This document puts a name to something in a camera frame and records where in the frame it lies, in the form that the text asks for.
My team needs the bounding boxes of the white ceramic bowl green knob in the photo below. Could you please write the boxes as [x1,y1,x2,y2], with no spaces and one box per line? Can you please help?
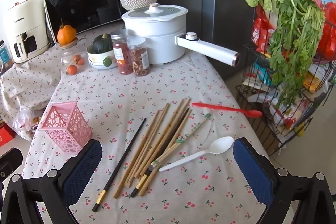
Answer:
[87,47,118,70]

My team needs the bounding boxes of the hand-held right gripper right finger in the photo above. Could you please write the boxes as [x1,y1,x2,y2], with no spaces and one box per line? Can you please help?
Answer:
[232,137,336,224]

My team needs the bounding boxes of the bunch of leafy green herbs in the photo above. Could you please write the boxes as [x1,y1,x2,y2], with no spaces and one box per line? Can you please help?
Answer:
[268,0,326,109]

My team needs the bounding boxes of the black wire rack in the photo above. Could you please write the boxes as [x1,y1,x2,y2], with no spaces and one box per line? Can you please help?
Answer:
[235,4,336,156]

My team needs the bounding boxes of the red snack packet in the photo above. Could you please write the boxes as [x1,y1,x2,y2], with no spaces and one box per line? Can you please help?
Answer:
[251,17,275,52]

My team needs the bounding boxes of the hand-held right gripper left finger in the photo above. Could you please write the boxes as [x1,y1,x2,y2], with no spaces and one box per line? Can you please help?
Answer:
[0,139,103,224]

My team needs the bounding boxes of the red plastic spoon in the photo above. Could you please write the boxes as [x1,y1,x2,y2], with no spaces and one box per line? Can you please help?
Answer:
[192,102,263,118]

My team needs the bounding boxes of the red box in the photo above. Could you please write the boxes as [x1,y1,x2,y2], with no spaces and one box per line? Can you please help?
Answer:
[0,126,16,147]

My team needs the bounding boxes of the glass jar with wooden lid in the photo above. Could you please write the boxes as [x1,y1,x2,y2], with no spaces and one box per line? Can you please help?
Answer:
[58,39,87,75]

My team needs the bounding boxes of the blue label jar black lid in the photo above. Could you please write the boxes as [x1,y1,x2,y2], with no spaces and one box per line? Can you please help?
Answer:
[0,40,12,76]

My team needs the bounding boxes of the green printed bamboo chopstick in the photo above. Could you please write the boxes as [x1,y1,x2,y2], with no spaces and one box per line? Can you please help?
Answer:
[138,136,185,197]
[151,113,212,165]

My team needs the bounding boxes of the cream air fryer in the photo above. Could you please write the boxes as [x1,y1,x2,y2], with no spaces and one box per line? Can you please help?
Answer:
[3,0,50,64]

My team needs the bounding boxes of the clear jar of dried rings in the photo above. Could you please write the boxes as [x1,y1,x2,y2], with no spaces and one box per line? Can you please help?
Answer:
[127,36,151,77]

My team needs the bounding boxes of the clear jar of red berries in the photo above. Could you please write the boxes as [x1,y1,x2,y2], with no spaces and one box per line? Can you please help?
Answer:
[110,29,133,75]

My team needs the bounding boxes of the red plastic bag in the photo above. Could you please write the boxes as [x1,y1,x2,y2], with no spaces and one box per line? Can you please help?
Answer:
[256,0,336,62]

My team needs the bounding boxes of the cherry print tablecloth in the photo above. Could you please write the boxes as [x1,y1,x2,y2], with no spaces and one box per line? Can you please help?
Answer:
[0,38,265,224]

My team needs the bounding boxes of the white electric cooking pot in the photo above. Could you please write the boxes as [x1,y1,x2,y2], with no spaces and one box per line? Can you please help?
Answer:
[121,3,240,67]

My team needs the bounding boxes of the white plastic spoon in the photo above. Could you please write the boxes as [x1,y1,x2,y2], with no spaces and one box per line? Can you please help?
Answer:
[158,136,234,172]

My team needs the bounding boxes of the dark green pumpkin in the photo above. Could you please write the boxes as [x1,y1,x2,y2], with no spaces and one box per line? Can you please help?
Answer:
[91,33,114,54]

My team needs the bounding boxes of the black chopstick with gold band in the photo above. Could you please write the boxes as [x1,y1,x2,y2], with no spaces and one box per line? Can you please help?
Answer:
[92,118,147,212]
[131,108,191,198]

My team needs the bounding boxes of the grey refrigerator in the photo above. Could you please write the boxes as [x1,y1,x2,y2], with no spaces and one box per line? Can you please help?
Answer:
[146,0,279,80]

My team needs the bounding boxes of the pink perforated utensil holder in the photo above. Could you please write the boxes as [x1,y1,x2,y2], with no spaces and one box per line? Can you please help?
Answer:
[39,101,92,152]

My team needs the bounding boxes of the clear plastic bag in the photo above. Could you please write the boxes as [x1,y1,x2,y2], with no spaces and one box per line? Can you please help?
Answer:
[14,107,44,135]

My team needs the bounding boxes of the black microwave oven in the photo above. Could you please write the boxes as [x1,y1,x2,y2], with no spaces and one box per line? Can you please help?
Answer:
[43,0,143,43]

